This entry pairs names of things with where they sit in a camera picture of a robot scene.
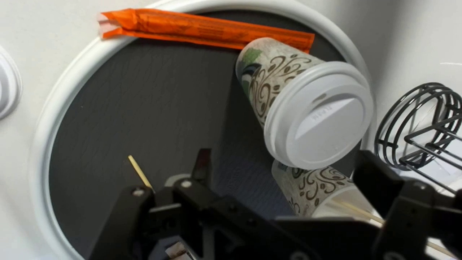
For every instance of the white plastic cup lid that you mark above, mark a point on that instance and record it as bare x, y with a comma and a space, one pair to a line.
7, 84
321, 116

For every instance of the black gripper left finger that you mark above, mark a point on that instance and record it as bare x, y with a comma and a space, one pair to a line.
129, 211

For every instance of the wooden chopstick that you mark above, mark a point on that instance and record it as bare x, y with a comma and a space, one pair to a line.
360, 211
138, 172

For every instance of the orange plastic tool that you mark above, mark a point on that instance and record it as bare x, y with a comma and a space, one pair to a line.
202, 29

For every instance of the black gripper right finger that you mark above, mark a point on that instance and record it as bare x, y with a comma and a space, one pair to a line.
404, 211

